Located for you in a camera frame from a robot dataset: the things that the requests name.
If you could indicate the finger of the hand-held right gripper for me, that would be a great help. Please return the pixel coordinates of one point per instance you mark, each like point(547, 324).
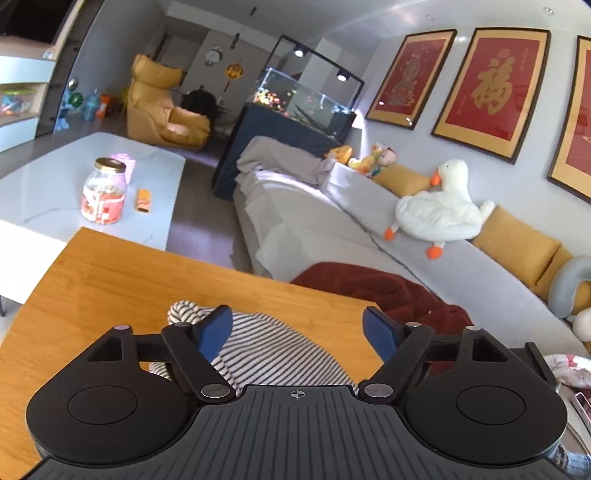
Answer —
point(542, 362)

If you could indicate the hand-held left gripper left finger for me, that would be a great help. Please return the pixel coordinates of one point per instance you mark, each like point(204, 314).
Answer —
point(214, 332)

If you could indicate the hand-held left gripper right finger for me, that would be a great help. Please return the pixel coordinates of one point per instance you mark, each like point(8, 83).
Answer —
point(381, 332)

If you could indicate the striped shirt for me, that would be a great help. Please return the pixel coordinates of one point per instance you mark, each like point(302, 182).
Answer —
point(277, 350)

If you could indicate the pink floral cloth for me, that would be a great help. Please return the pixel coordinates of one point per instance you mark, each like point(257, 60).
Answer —
point(570, 369)

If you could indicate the dark red fleece jacket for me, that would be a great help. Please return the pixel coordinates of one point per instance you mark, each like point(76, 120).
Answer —
point(369, 286)

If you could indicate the grey neck pillow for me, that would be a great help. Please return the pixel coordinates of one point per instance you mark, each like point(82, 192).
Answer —
point(561, 286)

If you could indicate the yellow cushion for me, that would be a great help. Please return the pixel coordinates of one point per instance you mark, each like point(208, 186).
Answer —
point(512, 244)
point(556, 272)
point(401, 180)

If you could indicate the grey sofa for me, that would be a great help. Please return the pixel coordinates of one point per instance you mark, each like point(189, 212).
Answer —
point(461, 267)

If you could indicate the wooden table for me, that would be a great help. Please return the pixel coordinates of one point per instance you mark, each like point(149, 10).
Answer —
point(115, 277)

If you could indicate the white goose plush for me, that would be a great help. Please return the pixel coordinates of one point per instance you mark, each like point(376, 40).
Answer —
point(434, 212)

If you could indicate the small orange packet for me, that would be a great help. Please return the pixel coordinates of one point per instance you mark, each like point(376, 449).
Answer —
point(143, 201)

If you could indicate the doll plush toy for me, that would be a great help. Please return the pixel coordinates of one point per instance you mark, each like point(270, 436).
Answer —
point(384, 159)

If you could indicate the glass jar with red label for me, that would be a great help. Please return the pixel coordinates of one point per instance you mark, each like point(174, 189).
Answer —
point(104, 198)

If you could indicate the yellow plush toy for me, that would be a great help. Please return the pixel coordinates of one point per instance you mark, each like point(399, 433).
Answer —
point(340, 154)

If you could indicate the grey blanket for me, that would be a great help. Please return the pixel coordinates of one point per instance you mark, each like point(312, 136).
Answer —
point(277, 157)

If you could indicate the white marble coffee table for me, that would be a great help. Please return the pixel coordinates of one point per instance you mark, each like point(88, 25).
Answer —
point(69, 157)

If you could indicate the black chair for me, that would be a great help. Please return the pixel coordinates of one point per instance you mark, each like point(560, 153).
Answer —
point(201, 104)

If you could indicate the yellow armchair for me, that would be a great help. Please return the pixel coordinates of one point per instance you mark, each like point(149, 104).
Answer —
point(147, 106)

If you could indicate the glass fish tank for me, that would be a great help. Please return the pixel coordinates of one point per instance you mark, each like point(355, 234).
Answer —
point(295, 99)

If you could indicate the orange snack bag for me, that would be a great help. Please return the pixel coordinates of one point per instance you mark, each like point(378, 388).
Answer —
point(106, 106)

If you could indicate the framed red figure picture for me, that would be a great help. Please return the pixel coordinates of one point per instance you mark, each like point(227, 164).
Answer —
point(411, 78)

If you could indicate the blue water bottle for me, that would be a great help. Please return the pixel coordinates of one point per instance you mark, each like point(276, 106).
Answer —
point(91, 107)

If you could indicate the framed red character picture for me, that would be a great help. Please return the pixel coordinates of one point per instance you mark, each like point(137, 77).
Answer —
point(491, 92)

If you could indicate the green blue toy ball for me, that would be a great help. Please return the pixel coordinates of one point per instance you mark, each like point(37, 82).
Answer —
point(74, 101)

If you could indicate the shelf unit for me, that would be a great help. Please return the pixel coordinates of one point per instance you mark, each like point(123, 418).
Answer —
point(23, 74)

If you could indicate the hanging yellow wall ornament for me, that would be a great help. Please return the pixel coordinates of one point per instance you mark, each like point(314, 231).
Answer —
point(234, 71)

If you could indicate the round wall clock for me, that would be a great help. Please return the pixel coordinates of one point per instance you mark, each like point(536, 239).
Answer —
point(214, 55)

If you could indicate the black tank light frame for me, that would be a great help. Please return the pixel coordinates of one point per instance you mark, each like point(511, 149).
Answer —
point(298, 50)

